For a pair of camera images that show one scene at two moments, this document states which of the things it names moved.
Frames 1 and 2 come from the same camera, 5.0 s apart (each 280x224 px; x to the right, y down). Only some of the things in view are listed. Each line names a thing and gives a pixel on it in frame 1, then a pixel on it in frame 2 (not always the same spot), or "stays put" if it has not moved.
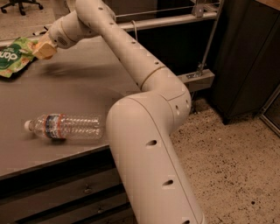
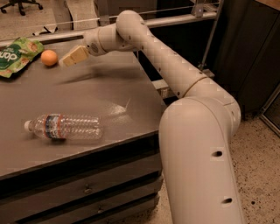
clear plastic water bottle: x=67 y=127 stays put
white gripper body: x=57 y=37 → x=91 y=42
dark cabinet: x=248 y=63 stays put
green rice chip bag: x=16 y=54 stays put
